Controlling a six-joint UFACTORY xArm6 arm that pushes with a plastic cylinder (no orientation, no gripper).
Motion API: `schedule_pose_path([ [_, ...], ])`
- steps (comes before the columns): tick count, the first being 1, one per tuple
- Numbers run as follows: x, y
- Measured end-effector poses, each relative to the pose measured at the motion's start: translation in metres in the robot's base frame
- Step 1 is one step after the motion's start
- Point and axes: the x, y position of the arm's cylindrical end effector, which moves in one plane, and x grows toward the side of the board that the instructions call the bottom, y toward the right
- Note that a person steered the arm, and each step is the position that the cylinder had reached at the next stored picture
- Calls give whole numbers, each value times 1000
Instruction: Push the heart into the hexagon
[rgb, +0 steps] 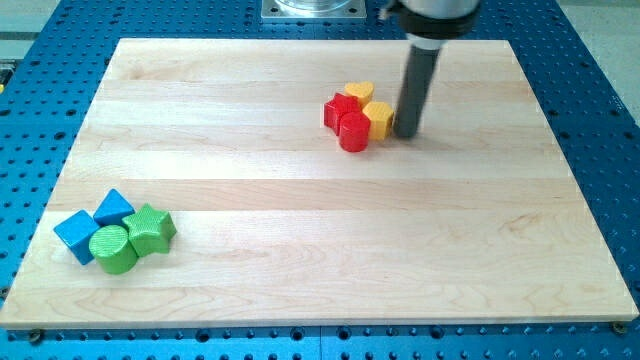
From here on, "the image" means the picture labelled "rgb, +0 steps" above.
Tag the blue cube block left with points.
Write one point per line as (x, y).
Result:
(76, 232)

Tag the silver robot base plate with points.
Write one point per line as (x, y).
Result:
(313, 9)

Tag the light wooden board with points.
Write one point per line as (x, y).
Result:
(477, 219)

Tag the blue perforated table plate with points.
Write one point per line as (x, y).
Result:
(50, 91)

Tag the blue cube block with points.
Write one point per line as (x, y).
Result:
(76, 232)
(113, 208)

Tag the yellow heart block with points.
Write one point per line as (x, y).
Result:
(363, 91)

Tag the green star block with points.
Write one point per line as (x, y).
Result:
(150, 230)

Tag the blue cube block rear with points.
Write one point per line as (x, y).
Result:
(113, 208)

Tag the red cylinder block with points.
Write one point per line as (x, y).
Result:
(354, 132)

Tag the yellow hexagon block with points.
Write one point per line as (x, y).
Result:
(381, 117)

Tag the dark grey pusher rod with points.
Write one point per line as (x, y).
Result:
(418, 75)

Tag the red star block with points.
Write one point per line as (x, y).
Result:
(336, 108)

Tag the green cylinder block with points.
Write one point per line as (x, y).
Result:
(112, 250)

